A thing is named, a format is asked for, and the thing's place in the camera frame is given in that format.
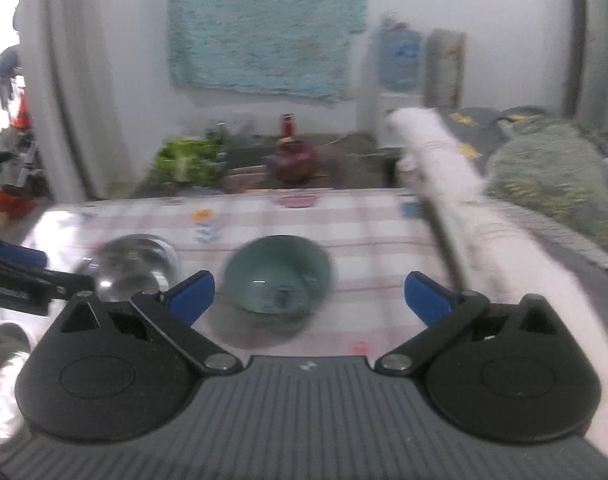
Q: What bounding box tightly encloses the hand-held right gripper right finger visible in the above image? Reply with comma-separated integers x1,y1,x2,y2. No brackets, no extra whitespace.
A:
374,271,565,376

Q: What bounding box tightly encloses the napa cabbage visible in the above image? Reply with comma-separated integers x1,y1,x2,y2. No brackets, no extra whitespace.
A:
151,140,226,186

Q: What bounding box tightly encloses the stainless steel bowl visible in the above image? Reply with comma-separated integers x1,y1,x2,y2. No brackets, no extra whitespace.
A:
84,234,180,303

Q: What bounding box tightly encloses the worn cardboard panel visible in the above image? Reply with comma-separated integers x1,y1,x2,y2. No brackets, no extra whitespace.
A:
426,29,467,108

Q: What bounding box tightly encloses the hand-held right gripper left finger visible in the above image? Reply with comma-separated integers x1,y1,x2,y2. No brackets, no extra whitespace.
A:
46,270,242,376

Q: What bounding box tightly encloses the red hanging cloth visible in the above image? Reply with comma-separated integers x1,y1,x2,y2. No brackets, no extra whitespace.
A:
11,87,35,131

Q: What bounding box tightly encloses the green patterned pillow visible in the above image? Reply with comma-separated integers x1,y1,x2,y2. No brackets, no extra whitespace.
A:
486,120,608,261

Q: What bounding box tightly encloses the teal ceramic bowl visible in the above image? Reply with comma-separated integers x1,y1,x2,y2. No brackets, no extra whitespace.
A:
223,235,333,318

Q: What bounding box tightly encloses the white curtain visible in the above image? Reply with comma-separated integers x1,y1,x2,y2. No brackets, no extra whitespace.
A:
19,0,130,206

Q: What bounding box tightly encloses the dark low table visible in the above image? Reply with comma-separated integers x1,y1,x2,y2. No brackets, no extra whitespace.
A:
139,132,400,193

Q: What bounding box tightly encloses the blue water jug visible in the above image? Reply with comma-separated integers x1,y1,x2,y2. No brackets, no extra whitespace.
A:
379,12,424,93

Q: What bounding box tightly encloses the checked printed tablecloth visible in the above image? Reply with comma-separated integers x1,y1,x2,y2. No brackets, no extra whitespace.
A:
0,187,490,461

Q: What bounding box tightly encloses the dark hanging garment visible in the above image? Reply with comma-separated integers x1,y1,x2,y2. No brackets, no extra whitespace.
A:
0,45,22,81

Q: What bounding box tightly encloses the rolled white bolster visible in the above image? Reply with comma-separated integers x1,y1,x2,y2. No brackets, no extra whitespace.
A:
386,107,608,463

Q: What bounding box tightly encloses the stainless steel plate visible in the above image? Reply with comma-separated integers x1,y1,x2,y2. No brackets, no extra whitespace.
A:
0,322,33,446

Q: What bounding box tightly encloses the blue wall cloth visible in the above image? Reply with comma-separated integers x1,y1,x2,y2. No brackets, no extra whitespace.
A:
168,0,369,106

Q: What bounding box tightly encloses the white water dispenser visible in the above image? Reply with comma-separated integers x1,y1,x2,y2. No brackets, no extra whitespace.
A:
356,30,437,148

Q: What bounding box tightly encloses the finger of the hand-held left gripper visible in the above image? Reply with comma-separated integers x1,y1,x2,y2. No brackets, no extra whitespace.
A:
0,236,95,317

